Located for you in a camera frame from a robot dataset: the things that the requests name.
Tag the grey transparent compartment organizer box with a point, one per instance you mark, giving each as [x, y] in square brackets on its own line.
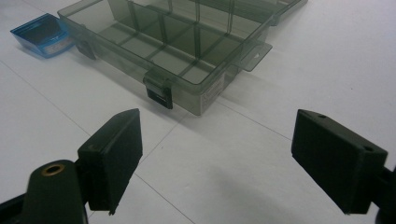
[174, 46]

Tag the small blue transparent plastic box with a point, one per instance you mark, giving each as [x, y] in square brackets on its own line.
[43, 35]

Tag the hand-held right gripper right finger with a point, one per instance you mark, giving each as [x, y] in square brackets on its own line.
[336, 165]

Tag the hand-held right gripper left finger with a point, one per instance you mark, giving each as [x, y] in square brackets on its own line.
[112, 161]

